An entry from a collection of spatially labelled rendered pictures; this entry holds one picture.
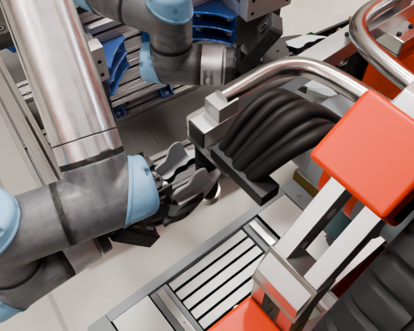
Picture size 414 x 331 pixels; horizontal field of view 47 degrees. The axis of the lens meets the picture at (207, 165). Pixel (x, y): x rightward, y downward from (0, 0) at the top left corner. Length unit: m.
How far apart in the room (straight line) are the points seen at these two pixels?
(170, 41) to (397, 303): 0.57
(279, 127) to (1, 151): 1.54
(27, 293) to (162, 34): 0.45
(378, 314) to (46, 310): 1.27
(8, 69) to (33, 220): 1.42
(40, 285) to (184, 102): 1.14
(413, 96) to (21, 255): 0.41
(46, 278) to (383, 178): 0.42
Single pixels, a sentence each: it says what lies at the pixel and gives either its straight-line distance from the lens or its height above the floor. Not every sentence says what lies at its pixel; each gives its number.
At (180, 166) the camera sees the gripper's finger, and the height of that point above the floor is 0.84.
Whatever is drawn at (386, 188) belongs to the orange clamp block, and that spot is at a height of 1.14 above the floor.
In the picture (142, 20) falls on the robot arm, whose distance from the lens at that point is 0.83.
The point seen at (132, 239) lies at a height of 0.80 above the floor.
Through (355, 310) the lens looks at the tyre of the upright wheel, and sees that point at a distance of 0.42.
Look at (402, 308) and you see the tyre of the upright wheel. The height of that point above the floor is 1.07.
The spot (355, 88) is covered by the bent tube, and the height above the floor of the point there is 1.01.
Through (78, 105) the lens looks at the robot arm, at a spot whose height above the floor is 1.05.
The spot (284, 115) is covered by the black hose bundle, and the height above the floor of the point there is 1.04.
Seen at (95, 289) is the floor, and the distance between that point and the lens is 1.56.
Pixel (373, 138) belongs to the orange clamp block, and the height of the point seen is 1.15.
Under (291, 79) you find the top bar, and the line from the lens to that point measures 0.65.
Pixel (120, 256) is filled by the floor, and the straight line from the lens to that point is 1.59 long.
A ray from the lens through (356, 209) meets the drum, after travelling 0.69.
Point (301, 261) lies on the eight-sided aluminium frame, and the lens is 0.50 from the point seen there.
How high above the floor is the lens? 1.42
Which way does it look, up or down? 54 degrees down
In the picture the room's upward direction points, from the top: straight up
